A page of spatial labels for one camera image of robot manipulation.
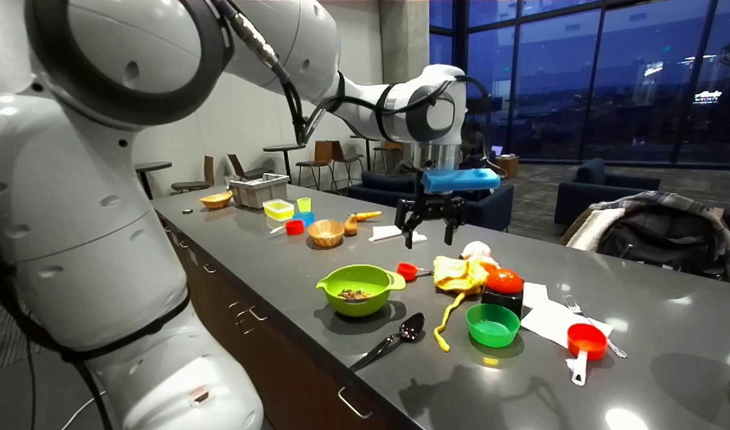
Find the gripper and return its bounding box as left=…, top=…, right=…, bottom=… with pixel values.
left=394, top=192, right=467, bottom=250

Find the grey plastic bin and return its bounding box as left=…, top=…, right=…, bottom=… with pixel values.
left=228, top=173, right=290, bottom=210

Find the silver fork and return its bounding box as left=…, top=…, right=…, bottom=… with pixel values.
left=563, top=294, right=629, bottom=360

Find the navy sofa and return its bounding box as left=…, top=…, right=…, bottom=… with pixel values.
left=346, top=171, right=516, bottom=233

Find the yellow plastic container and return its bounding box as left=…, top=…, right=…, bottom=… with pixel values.
left=262, top=199, right=295, bottom=222

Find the black spoon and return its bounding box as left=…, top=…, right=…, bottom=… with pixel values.
left=349, top=312, right=427, bottom=373

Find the black box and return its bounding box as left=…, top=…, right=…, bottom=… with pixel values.
left=481, top=285, right=525, bottom=319

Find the small shallow wicker basket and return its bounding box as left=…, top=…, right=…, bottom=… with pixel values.
left=199, top=191, right=234, bottom=210

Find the round high table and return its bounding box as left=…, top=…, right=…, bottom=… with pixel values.
left=262, top=143, right=306, bottom=180
left=134, top=161, right=173, bottom=200

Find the red white-handled measuring cup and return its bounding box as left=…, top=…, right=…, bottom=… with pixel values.
left=566, top=323, right=609, bottom=387

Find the window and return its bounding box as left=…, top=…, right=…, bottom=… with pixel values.
left=429, top=0, right=730, bottom=166

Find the person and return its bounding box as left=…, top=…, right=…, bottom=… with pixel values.
left=460, top=121, right=488, bottom=170

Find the round wicker bowl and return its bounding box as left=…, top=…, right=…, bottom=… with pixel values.
left=306, top=219, right=346, bottom=248

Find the bar stool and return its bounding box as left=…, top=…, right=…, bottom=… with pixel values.
left=371, top=140, right=405, bottom=175

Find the small white napkin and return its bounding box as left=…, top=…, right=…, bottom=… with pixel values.
left=368, top=225, right=428, bottom=243

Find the white and pink plush toy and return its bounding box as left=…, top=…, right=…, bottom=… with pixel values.
left=460, top=241, right=498, bottom=268

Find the small green bowl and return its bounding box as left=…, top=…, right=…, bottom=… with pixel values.
left=465, top=303, right=522, bottom=349

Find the row of bar stools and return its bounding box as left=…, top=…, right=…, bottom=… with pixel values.
left=295, top=140, right=366, bottom=191

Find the white cloth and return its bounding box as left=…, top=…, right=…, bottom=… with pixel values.
left=566, top=207, right=626, bottom=251

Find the small red measuring cup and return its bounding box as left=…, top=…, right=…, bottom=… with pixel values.
left=395, top=262, right=435, bottom=282

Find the navy armchair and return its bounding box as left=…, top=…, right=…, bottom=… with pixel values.
left=554, top=158, right=662, bottom=227

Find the large green handled bowl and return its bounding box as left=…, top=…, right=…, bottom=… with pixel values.
left=315, top=264, right=407, bottom=318

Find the red toy tomato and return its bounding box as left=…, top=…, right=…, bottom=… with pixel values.
left=486, top=268, right=525, bottom=294

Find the large white paper napkin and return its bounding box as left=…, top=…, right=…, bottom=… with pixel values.
left=520, top=282, right=614, bottom=351

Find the plaid jacket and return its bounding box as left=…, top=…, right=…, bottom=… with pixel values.
left=588, top=191, right=730, bottom=284

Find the yellow cloth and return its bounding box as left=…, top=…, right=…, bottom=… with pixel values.
left=433, top=255, right=492, bottom=354

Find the brown lounge chair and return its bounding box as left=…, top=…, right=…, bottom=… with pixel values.
left=226, top=153, right=274, bottom=182
left=170, top=155, right=216, bottom=195

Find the white cable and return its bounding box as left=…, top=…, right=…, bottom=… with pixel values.
left=59, top=390, right=107, bottom=430

